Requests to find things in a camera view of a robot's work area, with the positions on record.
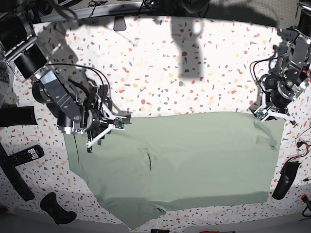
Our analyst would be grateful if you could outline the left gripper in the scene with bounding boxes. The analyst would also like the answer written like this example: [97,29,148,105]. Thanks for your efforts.
[253,82,295,121]

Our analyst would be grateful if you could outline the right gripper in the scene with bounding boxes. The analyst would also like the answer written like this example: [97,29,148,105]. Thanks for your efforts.
[84,86,125,153]

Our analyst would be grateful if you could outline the light green T-shirt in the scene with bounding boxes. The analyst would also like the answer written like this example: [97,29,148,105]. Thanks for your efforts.
[64,112,284,229]

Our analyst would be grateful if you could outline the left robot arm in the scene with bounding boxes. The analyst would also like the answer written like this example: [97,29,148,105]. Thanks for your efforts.
[250,0,311,125]

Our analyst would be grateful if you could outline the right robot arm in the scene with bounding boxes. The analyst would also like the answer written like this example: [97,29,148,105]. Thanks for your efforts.
[0,12,125,152]

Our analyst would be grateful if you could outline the black remote control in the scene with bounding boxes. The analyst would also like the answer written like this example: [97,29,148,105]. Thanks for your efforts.
[6,145,45,167]

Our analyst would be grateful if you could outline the black cylindrical sleeve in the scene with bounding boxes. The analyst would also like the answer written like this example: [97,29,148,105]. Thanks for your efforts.
[0,106,37,127]

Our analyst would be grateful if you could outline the long black bar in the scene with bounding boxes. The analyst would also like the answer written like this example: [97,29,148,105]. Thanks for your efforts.
[0,145,35,201]

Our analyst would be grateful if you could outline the red and black wires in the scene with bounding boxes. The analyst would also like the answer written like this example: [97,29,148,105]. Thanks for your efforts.
[283,135,311,175]

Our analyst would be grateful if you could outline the black curved handle right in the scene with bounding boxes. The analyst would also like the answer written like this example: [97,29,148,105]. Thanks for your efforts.
[272,162,300,200]

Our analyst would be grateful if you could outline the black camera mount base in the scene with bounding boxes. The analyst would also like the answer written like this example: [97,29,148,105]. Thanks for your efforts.
[113,16,127,32]

